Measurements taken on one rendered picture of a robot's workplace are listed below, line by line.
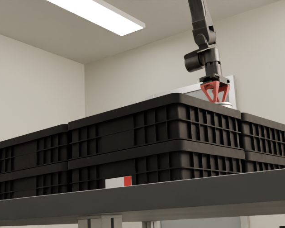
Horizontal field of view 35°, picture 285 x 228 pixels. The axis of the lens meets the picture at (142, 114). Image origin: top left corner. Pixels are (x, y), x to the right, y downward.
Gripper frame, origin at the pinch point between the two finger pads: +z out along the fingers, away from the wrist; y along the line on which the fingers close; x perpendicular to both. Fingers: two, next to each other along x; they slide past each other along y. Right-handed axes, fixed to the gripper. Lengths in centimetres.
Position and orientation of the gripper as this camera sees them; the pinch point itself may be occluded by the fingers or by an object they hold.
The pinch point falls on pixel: (217, 103)
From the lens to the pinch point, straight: 158.2
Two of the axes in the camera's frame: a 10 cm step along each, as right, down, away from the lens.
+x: 7.4, -2.3, -6.3
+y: -6.7, -1.6, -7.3
